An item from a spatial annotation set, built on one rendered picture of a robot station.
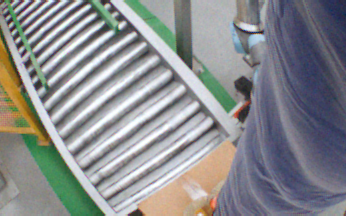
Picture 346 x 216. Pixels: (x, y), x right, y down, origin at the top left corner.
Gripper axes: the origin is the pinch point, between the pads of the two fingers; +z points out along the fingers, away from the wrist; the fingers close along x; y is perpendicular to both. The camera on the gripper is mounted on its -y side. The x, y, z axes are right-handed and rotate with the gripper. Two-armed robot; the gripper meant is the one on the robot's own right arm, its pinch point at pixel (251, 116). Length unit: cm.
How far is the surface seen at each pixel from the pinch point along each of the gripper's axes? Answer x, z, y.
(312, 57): -38, -135, 28
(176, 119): -9, 53, -30
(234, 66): 46, 107, -51
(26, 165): -95, 108, -79
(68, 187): -74, 108, -50
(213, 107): 5, 48, -24
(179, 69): 4, 48, -45
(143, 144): -26, 53, -30
